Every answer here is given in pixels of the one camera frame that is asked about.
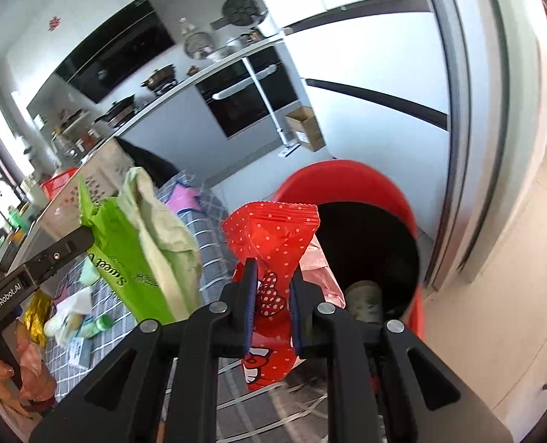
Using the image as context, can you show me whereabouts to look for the white paper tub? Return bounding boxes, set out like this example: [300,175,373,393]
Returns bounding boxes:
[345,281,385,324]

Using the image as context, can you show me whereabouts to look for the pink plastic bag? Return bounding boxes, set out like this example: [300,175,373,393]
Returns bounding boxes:
[299,235,348,310]

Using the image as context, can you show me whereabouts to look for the cardboard box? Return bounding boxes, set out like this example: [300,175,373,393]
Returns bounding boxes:
[285,106,326,153]

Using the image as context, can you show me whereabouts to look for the round metal steamer rack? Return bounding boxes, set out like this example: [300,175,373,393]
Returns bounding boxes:
[184,31,214,60]

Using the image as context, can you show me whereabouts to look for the black range hood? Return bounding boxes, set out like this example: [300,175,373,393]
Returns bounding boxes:
[54,0,176,104]

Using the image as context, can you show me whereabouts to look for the green plastic snack bag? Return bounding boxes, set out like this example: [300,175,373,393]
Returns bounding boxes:
[77,166,205,326]

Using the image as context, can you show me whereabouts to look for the white refrigerator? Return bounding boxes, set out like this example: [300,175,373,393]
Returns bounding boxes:
[250,0,454,158]

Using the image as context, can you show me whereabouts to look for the black built-in oven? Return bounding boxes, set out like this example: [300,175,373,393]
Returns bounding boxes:
[195,46,299,139]

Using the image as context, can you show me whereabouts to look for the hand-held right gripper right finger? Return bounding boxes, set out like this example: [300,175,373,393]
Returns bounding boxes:
[288,270,514,443]

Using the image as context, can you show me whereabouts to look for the dark cooking pot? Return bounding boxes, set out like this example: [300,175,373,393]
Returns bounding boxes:
[141,65,178,93]

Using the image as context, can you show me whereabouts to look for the gold foil bag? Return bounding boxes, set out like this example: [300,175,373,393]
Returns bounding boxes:
[23,291,53,347]

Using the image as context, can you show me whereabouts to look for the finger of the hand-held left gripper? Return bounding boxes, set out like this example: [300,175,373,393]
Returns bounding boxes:
[23,226,95,283]

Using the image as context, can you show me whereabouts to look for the dark perforated wall pan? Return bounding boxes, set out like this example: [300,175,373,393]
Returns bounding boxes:
[222,0,260,26]

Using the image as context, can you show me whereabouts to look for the person's left hand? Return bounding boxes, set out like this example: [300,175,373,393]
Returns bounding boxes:
[0,320,57,425]

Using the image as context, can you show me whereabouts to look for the white and blue carton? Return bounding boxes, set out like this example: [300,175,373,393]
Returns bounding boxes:
[68,337,92,370]

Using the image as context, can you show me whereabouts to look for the red plastic basket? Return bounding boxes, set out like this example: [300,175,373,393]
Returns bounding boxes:
[39,167,78,201]

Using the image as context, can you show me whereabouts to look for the pale green-capped bottle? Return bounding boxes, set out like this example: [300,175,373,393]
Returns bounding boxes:
[77,315,115,340]

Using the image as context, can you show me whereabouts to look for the dark jacket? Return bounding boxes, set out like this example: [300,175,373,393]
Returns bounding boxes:
[117,137,179,190]

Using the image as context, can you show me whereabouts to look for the red polka dot packet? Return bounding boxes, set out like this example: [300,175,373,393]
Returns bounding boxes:
[221,200,320,385]

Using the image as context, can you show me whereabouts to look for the red plastic stool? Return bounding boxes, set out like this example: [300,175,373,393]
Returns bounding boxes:
[273,160,426,347]

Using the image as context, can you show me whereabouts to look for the black wok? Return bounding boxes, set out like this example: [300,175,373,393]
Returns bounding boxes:
[93,95,138,125]

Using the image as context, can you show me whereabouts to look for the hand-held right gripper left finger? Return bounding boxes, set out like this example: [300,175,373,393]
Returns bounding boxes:
[29,258,260,443]

